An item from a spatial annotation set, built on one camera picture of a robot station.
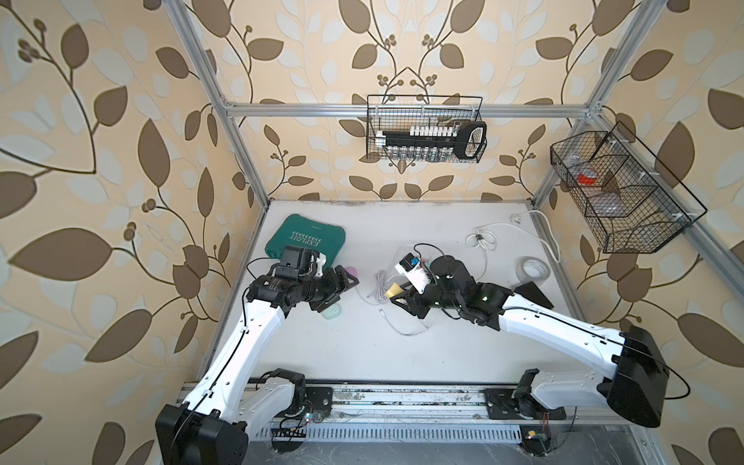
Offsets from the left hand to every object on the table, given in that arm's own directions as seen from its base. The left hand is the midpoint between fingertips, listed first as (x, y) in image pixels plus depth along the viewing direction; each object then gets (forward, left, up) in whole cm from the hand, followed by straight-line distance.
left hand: (347, 284), depth 74 cm
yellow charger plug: (-2, -12, 0) cm, 12 cm away
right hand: (-1, -13, -2) cm, 13 cm away
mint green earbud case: (0, +6, -18) cm, 19 cm away
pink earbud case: (+17, +2, -20) cm, 26 cm away
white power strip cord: (+42, -72, -21) cm, 86 cm away
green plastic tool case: (+31, +23, -16) cm, 41 cm away
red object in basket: (+26, -66, +14) cm, 72 cm away
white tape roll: (+17, -61, -18) cm, 66 cm away
